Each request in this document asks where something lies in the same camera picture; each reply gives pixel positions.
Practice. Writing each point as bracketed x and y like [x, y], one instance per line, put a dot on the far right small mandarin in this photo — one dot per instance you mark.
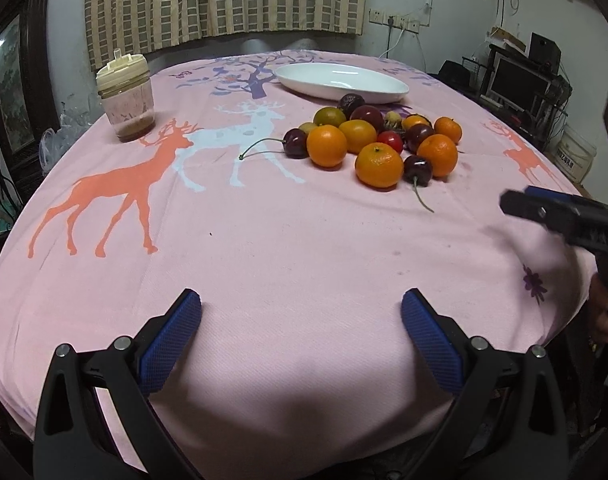
[447, 126]

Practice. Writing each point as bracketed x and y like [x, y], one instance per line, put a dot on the white oval plate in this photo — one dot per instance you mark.
[331, 81]

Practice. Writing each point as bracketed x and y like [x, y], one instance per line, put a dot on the front dark cherry with stem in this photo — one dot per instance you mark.
[418, 172]

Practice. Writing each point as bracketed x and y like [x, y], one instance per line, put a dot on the yellow orange fruit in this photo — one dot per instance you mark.
[358, 133]

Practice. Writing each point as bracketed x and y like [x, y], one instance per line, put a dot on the small red cherry tomato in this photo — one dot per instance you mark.
[392, 139]

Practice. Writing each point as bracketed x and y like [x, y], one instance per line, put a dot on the dark wrinkled passion fruit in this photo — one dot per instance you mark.
[349, 103]

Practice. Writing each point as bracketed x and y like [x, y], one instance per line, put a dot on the black tv stand with monitor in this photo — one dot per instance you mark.
[524, 89]

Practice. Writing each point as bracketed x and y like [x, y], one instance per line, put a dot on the dark red plum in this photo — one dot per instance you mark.
[370, 114]

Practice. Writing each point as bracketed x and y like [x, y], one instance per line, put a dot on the pink deer print tablecloth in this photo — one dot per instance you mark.
[301, 359]

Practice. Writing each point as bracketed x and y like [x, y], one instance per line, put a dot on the cream lid tumbler cup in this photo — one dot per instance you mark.
[125, 92]

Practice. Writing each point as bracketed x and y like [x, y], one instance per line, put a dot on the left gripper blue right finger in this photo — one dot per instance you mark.
[506, 419]

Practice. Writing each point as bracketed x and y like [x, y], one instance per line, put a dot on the white bucket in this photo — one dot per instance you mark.
[573, 155]

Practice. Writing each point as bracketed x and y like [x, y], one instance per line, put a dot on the dark plum near right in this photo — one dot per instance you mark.
[415, 135]

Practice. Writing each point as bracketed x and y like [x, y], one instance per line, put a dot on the wall power strip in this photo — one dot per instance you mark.
[403, 22]

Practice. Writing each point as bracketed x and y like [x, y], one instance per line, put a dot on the small yellow longan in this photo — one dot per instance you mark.
[307, 127]

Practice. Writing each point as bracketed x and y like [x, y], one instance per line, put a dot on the mandarin orange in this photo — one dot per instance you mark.
[441, 152]
[326, 146]
[379, 166]

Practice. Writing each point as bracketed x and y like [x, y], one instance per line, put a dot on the person's right hand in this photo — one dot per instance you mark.
[597, 306]

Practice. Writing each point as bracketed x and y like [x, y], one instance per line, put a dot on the clear plastic bag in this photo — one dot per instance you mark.
[74, 122]

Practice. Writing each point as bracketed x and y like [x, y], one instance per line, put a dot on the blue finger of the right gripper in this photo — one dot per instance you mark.
[554, 216]
[547, 194]

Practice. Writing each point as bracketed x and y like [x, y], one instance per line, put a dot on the small orange kumquat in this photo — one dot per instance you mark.
[415, 119]

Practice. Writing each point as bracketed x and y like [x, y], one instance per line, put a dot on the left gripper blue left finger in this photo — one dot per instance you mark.
[72, 438]

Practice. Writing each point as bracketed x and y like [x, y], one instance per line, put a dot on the dark framed picture cabinet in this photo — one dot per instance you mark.
[27, 107]

